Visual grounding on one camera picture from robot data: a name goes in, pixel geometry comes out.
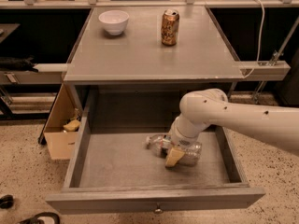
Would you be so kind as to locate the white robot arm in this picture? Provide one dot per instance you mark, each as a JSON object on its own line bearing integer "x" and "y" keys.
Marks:
{"x": 274, "y": 125}

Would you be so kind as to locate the grey cabinet counter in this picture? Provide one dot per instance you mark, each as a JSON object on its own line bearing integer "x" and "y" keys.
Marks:
{"x": 138, "y": 55}

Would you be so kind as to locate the white ceramic bowl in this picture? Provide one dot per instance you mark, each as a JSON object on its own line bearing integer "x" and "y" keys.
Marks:
{"x": 114, "y": 21}

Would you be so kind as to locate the grey open top drawer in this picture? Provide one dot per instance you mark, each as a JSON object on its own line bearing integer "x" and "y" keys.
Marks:
{"x": 112, "y": 171}

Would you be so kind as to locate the black and white shoe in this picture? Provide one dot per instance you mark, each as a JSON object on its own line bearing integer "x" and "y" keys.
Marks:
{"x": 42, "y": 218}

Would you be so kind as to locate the gold soda can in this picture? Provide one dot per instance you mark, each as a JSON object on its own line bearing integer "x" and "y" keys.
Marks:
{"x": 169, "y": 29}

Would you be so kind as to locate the yellow item in box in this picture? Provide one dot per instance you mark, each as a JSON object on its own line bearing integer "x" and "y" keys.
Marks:
{"x": 72, "y": 125}

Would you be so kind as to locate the black object on rail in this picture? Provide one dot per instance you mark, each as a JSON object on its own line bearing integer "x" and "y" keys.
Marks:
{"x": 17, "y": 64}

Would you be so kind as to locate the clear plastic water bottle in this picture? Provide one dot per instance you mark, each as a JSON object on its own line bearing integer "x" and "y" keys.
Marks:
{"x": 160, "y": 144}

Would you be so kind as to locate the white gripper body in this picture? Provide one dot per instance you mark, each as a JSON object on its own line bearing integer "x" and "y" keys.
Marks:
{"x": 181, "y": 140}

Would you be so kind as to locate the metal drawer knob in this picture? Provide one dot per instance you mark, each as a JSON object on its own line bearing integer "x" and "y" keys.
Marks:
{"x": 158, "y": 210}

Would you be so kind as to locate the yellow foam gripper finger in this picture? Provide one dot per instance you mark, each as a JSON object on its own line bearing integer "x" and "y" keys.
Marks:
{"x": 173, "y": 156}

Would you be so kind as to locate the cardboard box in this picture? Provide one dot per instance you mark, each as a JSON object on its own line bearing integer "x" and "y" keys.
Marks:
{"x": 61, "y": 142}

